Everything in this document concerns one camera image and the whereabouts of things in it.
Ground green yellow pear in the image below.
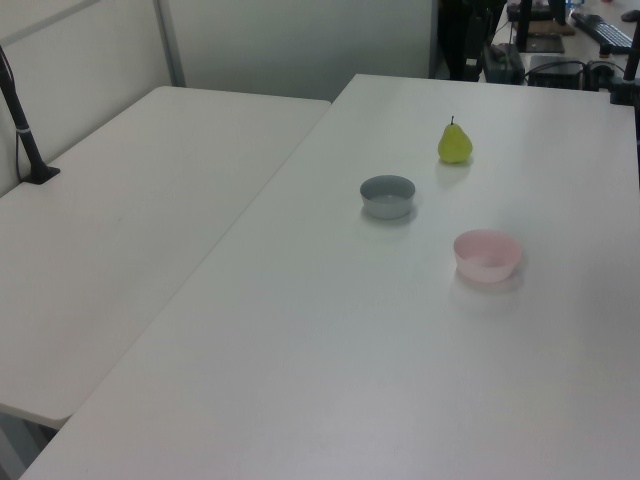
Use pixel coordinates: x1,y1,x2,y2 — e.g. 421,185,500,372
438,115,474,165

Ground grey bowl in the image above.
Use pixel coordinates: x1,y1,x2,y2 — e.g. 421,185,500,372
359,174,417,221

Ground pink bowl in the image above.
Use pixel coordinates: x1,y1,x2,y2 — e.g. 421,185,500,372
453,229,523,284

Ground white side table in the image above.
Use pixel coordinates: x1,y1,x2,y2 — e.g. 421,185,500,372
0,85,334,431

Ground grey partition panel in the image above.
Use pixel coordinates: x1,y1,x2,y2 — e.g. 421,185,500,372
162,0,434,104

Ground dark green tool case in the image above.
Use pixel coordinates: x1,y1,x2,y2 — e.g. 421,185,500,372
481,43,525,84

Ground black equipment box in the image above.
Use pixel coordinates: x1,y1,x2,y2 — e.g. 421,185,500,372
527,54,587,90

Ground black monitor stand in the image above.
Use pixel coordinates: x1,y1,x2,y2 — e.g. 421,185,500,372
513,0,569,54

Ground brown board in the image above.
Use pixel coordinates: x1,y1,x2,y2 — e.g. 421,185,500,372
528,19,577,37

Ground black computer keyboard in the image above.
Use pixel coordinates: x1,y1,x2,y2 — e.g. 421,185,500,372
571,11,635,49

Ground grey metal partition post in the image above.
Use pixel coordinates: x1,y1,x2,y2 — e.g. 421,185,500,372
153,0,187,89

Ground black camera stand pole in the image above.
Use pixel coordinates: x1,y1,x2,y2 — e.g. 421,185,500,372
0,44,62,186

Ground black clamp camera stand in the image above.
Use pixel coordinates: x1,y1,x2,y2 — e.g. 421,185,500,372
608,42,640,107

